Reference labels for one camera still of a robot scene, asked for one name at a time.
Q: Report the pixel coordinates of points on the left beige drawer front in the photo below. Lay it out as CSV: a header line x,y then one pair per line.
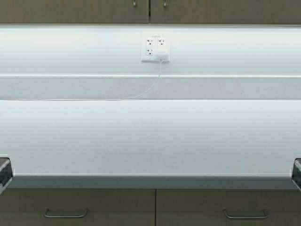
x,y
25,207

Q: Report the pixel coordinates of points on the white power plug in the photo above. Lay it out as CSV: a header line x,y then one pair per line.
x,y
162,57

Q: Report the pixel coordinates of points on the white wall outlet plate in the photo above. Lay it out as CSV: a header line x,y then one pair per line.
x,y
151,45

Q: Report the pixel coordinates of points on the beige drawer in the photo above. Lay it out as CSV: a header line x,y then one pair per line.
x,y
25,207
205,207

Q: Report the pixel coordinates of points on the cabinet door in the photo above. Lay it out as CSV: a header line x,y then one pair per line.
x,y
73,11
226,11

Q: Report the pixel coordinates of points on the right beige drawer front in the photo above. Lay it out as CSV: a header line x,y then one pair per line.
x,y
205,207

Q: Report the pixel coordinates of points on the left drawer metal handle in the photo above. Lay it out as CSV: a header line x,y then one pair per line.
x,y
65,214

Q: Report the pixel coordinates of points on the drawer metal handle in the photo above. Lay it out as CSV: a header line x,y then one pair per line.
x,y
245,214
65,214

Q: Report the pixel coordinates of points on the right drawer metal handle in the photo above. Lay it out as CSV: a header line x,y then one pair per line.
x,y
245,214

